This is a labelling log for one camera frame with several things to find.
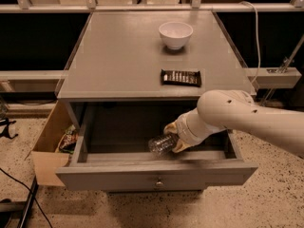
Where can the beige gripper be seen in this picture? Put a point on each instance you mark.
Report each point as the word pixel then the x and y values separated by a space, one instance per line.
pixel 182 130

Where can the clear plastic water bottle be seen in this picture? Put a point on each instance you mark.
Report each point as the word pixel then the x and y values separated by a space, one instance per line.
pixel 163 144

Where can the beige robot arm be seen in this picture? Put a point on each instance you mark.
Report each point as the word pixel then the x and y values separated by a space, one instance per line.
pixel 218 110

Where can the brass drawer knob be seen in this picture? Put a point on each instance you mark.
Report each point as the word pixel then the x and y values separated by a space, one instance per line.
pixel 159 183

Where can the grey open top drawer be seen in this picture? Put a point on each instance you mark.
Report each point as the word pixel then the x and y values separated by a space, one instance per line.
pixel 112 152

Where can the dark chocolate bar wrapper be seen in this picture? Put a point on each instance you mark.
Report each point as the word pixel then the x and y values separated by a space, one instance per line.
pixel 181 78

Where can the grey wooden nightstand cabinet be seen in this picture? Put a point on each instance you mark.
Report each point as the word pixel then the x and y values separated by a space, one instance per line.
pixel 121 57

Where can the white ceramic bowl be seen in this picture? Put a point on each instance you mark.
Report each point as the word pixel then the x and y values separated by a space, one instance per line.
pixel 175 35

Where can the colourful snack bag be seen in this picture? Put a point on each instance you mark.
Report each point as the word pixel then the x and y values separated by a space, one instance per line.
pixel 68 141

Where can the brown cardboard box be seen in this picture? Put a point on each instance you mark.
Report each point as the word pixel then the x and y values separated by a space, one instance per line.
pixel 45 158

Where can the black floor bar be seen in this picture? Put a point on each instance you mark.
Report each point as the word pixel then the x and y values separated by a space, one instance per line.
pixel 23 221

